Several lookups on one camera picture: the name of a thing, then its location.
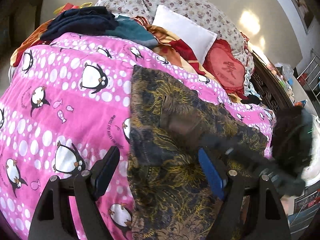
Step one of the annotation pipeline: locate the pink penguin blanket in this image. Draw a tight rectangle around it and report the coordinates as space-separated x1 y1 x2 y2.
1 33 272 239

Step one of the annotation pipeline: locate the navy blue folded clothing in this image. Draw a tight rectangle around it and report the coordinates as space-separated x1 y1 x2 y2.
40 7 119 41

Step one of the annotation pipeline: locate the red heart cushion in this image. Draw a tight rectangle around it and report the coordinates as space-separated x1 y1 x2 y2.
202 40 245 97

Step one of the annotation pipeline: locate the white square pillow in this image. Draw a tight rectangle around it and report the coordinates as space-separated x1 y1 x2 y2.
152 5 217 64

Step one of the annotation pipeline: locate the dark floral patterned garment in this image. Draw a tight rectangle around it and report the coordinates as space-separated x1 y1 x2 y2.
127 66 267 239

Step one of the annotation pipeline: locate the dark carved wooden headboard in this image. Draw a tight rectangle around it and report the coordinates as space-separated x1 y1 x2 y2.
251 52 293 113

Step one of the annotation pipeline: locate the dark wooden side table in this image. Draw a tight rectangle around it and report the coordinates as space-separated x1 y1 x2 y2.
1 0 43 54

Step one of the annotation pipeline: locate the teal folded clothing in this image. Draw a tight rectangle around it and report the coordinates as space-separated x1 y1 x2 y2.
105 15 158 49

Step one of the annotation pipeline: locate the orange red floral blanket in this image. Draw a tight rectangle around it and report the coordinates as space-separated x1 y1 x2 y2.
10 15 241 103

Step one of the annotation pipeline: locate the red yellow shopping bag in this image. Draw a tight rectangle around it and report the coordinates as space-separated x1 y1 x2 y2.
53 2 93 15

